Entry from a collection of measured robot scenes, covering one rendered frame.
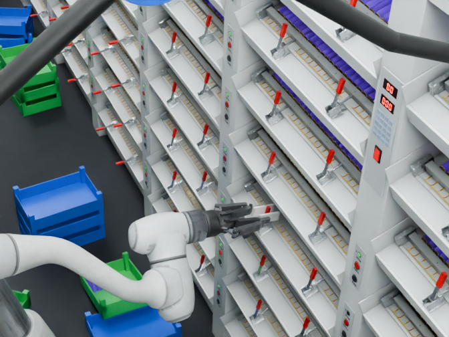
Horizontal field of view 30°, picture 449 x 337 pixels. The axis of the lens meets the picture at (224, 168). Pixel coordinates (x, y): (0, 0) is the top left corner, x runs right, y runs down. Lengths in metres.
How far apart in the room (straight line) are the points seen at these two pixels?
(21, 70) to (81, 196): 2.66
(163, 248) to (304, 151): 0.46
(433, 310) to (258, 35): 0.85
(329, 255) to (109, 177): 1.85
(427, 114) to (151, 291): 0.93
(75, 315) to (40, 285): 0.22
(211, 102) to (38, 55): 1.82
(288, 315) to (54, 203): 1.30
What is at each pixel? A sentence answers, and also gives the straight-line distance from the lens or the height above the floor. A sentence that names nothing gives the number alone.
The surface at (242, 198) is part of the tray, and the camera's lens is 2.56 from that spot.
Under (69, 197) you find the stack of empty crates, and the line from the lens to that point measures 3.47.
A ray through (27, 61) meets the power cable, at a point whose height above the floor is 1.99.
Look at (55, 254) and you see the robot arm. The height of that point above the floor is 0.99.
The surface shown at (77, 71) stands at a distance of 4.27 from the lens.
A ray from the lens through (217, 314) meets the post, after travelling 3.03.
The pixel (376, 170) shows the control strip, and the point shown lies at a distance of 1.77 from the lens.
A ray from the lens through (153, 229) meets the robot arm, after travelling 2.22.
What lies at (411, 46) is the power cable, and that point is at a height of 1.91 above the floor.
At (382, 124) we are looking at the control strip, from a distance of 1.71.
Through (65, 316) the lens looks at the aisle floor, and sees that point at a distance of 3.23.
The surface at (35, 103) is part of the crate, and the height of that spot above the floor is 0.05.
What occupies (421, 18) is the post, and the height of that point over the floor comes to 1.70.
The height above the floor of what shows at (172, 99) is 0.76.
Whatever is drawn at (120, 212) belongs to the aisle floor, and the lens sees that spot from 3.62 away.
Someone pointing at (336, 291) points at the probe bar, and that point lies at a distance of 2.25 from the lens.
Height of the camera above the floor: 2.41
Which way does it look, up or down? 39 degrees down
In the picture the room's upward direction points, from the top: 3 degrees clockwise
